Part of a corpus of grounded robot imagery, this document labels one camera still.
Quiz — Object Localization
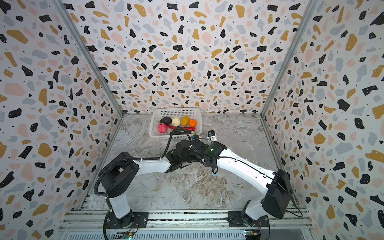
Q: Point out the aluminium front rail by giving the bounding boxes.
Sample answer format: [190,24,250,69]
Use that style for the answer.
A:
[58,209,317,240]

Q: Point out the aluminium right corner post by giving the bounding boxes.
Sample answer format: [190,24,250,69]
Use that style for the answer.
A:
[261,0,319,119]

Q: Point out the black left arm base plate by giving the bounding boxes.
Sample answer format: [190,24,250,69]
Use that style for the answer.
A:
[103,211,149,229]

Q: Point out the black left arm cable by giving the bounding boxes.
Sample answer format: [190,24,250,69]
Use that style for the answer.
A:
[93,125,193,240]

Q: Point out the pink toy fruit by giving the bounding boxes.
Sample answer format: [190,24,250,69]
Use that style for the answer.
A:
[158,123,168,134]

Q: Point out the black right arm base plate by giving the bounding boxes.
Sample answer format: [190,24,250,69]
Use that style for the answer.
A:
[226,211,269,228]

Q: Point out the aluminium corner post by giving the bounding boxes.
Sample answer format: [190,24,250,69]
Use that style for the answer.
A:
[52,1,124,118]
[261,0,319,119]

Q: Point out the dark avocado toy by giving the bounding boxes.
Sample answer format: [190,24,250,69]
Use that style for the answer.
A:
[160,117,173,125]

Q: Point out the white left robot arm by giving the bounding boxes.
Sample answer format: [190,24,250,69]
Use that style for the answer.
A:
[94,143,199,220]

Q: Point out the red toy chili pepper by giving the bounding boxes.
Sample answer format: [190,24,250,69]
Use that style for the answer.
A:
[166,125,196,132]

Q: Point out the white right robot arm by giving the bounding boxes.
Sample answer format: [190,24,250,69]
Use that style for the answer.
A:
[189,140,293,221]

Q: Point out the white plastic basket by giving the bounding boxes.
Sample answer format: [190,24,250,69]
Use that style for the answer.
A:
[150,108,203,141]

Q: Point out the orange toy fruit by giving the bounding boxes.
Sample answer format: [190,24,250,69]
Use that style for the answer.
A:
[189,119,197,128]

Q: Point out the clear zip top bag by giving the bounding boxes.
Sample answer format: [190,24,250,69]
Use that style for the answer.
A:
[190,138,276,179]

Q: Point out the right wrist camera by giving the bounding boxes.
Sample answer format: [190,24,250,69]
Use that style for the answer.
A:
[207,130,217,142]

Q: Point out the aluminium left corner post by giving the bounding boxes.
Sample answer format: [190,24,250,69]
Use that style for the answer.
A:
[52,1,124,118]

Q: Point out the yellow toy lemon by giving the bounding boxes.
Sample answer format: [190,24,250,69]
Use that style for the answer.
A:
[181,116,190,127]

